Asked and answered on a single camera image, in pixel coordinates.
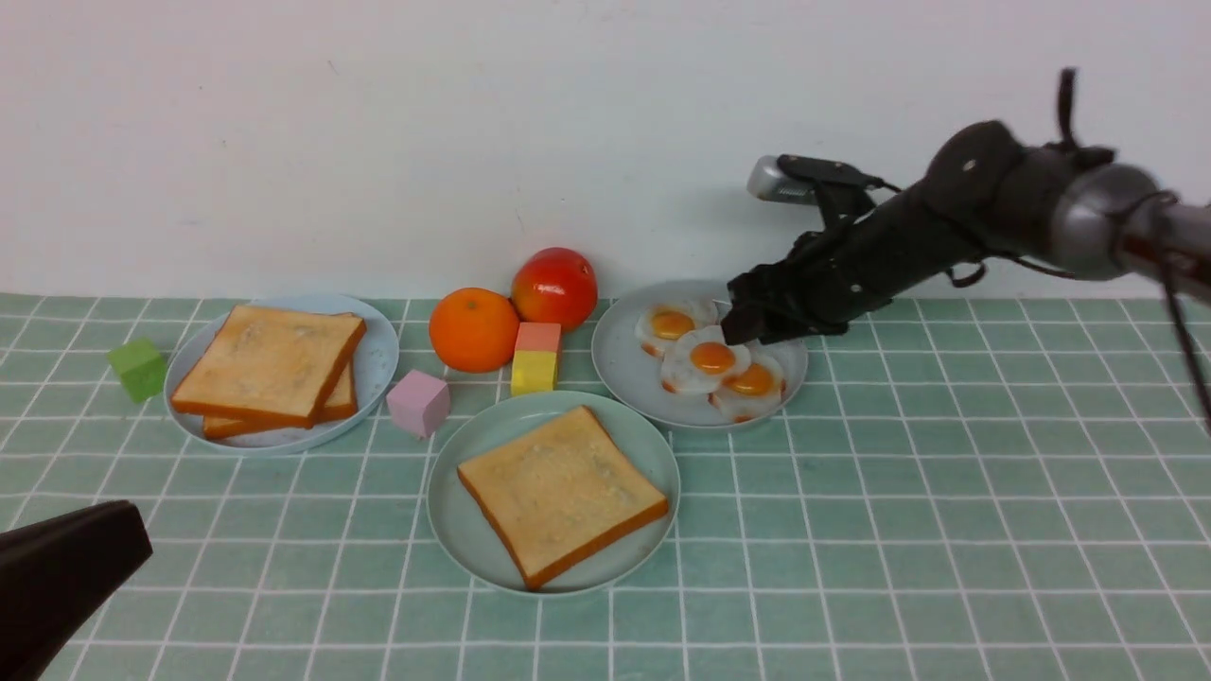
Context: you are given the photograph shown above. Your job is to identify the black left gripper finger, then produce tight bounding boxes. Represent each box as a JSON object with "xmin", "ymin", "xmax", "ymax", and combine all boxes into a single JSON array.
[{"xmin": 1, "ymin": 500, "xmax": 154, "ymax": 680}]

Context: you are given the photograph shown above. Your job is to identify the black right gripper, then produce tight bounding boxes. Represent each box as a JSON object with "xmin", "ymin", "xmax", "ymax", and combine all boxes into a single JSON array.
[{"xmin": 722, "ymin": 185, "xmax": 985, "ymax": 345}]

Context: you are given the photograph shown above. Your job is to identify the fried egg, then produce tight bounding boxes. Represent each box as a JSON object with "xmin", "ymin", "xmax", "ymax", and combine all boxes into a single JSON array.
[
  {"xmin": 660, "ymin": 324, "xmax": 752, "ymax": 395},
  {"xmin": 708, "ymin": 349, "xmax": 786, "ymax": 423},
  {"xmin": 635, "ymin": 298, "xmax": 718, "ymax": 357}
]

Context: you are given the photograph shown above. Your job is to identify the toast bread slice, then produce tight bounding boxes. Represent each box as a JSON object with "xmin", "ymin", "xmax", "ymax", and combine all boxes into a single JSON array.
[
  {"xmin": 202, "ymin": 360, "xmax": 358, "ymax": 441},
  {"xmin": 170, "ymin": 305, "xmax": 367, "ymax": 429},
  {"xmin": 457, "ymin": 406, "xmax": 672, "ymax": 593}
]

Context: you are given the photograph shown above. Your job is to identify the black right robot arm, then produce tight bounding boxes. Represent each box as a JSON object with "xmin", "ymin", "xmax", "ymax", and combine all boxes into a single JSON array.
[{"xmin": 722, "ymin": 68, "xmax": 1210, "ymax": 410}]

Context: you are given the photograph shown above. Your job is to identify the grey egg plate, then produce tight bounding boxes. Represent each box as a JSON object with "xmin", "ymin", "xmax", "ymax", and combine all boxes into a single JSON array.
[{"xmin": 591, "ymin": 280, "xmax": 809, "ymax": 430}]

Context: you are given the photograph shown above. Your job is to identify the red apple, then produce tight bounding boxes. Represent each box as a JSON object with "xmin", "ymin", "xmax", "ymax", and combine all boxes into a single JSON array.
[{"xmin": 511, "ymin": 247, "xmax": 598, "ymax": 333}]

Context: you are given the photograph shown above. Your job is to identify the salmon pink foam cube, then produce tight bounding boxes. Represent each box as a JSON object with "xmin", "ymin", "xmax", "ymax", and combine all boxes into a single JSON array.
[{"xmin": 513, "ymin": 322, "xmax": 563, "ymax": 357}]

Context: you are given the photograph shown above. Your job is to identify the green foam cube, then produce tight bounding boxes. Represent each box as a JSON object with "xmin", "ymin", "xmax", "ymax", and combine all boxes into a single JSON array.
[{"xmin": 105, "ymin": 337, "xmax": 167, "ymax": 404}]

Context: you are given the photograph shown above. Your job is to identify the yellow foam cube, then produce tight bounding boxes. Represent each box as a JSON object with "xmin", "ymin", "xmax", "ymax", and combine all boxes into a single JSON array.
[{"xmin": 510, "ymin": 350, "xmax": 559, "ymax": 396}]

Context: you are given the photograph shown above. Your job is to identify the green checkered tablecloth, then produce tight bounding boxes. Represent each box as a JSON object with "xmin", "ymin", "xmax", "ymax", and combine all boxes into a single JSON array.
[{"xmin": 1, "ymin": 293, "xmax": 1210, "ymax": 680}]

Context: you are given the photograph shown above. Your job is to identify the orange fruit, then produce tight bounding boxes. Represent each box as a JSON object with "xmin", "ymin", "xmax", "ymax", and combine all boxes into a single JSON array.
[{"xmin": 429, "ymin": 288, "xmax": 520, "ymax": 374}]

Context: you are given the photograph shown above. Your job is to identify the mint green center plate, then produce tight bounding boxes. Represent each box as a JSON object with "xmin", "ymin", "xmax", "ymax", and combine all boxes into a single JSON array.
[{"xmin": 427, "ymin": 391, "xmax": 682, "ymax": 599}]

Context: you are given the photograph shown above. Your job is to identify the light blue bread plate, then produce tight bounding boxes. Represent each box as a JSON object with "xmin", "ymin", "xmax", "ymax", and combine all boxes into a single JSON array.
[{"xmin": 163, "ymin": 292, "xmax": 398, "ymax": 456}]

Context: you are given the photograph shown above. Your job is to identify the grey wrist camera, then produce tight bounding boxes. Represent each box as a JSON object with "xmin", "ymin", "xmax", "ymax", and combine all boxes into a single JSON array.
[{"xmin": 746, "ymin": 154, "xmax": 899, "ymax": 230}]

